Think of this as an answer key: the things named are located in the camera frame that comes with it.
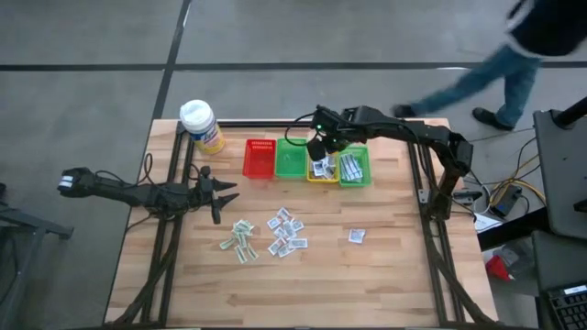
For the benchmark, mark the black tripod stand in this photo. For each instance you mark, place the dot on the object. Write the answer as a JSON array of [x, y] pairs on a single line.
[[27, 224]]

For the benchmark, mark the blue striped bandage packet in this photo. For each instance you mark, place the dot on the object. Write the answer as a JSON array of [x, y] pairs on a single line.
[[353, 167], [345, 168], [359, 173]]

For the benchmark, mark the yellow plastic basket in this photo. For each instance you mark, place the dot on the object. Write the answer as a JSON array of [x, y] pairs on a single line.
[[322, 181]]

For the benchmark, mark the black power brick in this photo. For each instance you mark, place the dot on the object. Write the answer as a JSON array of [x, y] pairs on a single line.
[[504, 204]]

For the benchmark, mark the person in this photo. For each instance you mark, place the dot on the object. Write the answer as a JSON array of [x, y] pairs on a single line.
[[520, 87]]

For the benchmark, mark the white paper sheet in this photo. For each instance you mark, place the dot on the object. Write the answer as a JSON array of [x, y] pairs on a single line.
[[482, 223]]

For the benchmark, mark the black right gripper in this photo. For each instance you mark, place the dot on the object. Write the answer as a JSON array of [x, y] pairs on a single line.
[[321, 146]]

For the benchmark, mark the black keyboard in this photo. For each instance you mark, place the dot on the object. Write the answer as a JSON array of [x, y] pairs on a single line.
[[568, 304]]

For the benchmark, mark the black aluminium rig frame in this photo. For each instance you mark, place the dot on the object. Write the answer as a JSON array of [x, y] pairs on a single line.
[[229, 124]]

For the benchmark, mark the red plastic basket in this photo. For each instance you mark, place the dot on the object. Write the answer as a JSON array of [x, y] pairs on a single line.
[[259, 158]]

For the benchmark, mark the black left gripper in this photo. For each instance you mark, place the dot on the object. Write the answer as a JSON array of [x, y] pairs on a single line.
[[206, 194]]

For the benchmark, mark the silver mounting plate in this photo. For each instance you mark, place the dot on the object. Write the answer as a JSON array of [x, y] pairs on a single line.
[[424, 195]]

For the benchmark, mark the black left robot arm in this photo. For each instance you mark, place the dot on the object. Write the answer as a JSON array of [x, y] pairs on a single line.
[[128, 192]]

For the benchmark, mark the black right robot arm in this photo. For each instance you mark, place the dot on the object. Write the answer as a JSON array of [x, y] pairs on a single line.
[[413, 130]]

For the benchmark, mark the Lysol wipes canister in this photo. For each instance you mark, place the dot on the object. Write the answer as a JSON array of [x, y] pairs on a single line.
[[202, 126]]

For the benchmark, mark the thick black post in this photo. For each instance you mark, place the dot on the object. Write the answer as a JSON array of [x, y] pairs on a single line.
[[571, 112]]

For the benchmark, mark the red floor object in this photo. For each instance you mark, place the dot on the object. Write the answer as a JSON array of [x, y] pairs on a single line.
[[499, 268]]

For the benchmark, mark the grey side table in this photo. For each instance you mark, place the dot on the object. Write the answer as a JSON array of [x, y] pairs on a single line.
[[561, 174]]

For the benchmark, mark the green plastic basket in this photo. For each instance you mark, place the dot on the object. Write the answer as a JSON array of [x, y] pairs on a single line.
[[291, 160], [365, 153]]

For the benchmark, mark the dark grey desk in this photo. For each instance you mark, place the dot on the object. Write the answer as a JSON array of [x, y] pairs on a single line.
[[550, 261]]

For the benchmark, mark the white sachet red blue print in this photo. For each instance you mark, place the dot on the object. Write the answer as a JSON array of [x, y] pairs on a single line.
[[297, 225], [286, 230], [285, 250], [275, 247], [283, 213], [273, 223], [297, 243]]

